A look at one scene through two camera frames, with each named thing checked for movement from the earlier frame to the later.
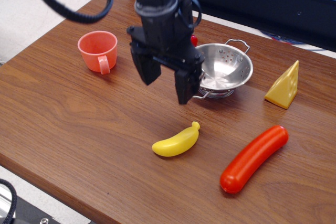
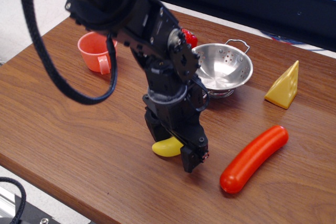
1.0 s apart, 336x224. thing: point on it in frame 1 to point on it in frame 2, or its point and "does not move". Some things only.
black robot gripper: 168,36 to 174,111
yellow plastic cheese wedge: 284,89 does not move
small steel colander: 226,67 does not move
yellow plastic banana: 178,144 does not move
